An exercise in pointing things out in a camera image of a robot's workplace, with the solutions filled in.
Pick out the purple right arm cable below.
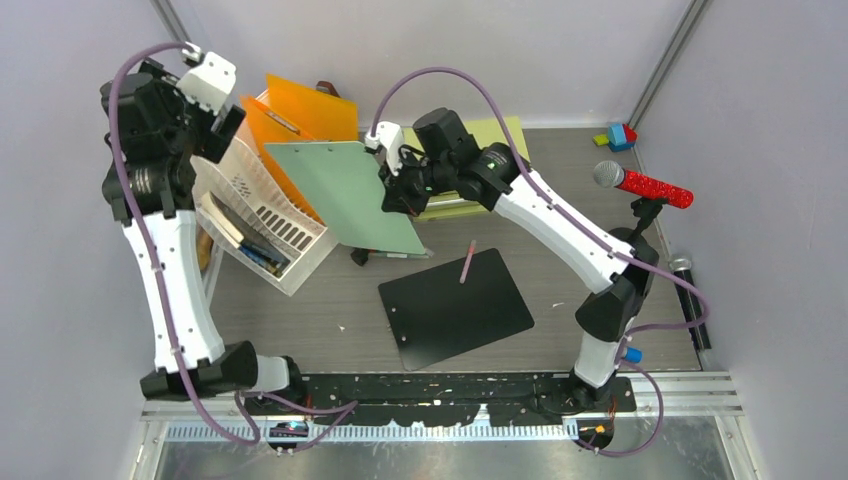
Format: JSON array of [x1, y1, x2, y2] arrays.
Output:
[[369, 66, 711, 460]]

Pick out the brown wooden object behind rack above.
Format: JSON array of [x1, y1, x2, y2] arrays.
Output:
[[315, 81, 340, 98]]

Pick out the Nineteen Eighty-Four dark book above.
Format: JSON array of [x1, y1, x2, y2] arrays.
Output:
[[200, 192, 291, 278]]

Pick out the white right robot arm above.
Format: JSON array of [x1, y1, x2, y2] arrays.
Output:
[[365, 107, 658, 411]]

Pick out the black microphone stand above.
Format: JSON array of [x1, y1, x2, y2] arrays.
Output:
[[609, 197, 669, 248]]

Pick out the pink highlighter pen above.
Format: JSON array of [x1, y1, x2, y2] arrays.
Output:
[[459, 240, 476, 285]]

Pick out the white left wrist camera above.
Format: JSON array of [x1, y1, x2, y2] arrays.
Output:
[[176, 49, 237, 116]]

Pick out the thick orange binder folder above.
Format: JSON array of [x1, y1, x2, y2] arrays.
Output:
[[240, 96, 324, 225]]

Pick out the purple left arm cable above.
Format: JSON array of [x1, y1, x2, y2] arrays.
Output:
[[107, 42, 359, 448]]

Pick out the mint green clipboard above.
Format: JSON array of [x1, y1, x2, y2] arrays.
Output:
[[264, 141, 425, 255]]

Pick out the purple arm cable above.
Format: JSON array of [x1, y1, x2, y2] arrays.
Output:
[[107, 42, 359, 448], [369, 66, 711, 460]]

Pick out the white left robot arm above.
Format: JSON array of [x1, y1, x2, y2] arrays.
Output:
[[102, 53, 307, 414]]

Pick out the black clipboard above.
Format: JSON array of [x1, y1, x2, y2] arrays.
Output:
[[378, 248, 535, 371]]

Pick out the thin orange folder in rack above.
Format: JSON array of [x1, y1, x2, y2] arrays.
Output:
[[266, 74, 359, 142]]

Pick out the black handheld microphone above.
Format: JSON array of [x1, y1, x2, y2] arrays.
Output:
[[669, 255, 711, 353]]

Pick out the white plastic file rack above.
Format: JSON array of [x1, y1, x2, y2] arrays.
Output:
[[192, 124, 337, 297]]

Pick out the green metal drawer cabinet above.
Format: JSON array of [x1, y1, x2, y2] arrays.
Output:
[[413, 116, 530, 223]]

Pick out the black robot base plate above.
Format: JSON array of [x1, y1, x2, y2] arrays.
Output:
[[282, 373, 636, 427]]

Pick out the blue silver small marker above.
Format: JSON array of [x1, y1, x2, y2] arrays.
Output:
[[622, 347, 643, 364]]

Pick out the colourful toy blocks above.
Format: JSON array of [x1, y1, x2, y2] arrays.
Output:
[[592, 123, 638, 152]]

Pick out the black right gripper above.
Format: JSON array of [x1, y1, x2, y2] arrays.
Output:
[[377, 148, 453, 219]]

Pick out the red glitter microphone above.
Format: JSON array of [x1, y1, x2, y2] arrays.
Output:
[[593, 160, 694, 209]]

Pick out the red black stamp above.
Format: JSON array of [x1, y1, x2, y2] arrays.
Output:
[[350, 248, 370, 266]]

